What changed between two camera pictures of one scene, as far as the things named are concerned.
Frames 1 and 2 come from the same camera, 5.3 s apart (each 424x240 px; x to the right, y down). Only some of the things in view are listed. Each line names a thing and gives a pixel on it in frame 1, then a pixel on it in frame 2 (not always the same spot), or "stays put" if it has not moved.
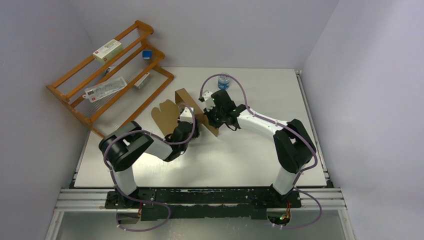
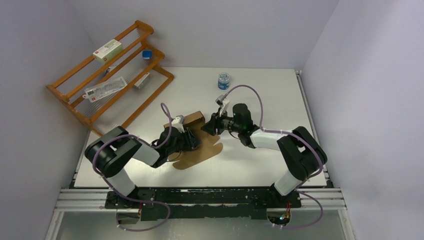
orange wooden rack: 107,95 stays put
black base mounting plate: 201,204 stays put
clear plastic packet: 95,92 stays put
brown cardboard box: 167,117 to 207,149
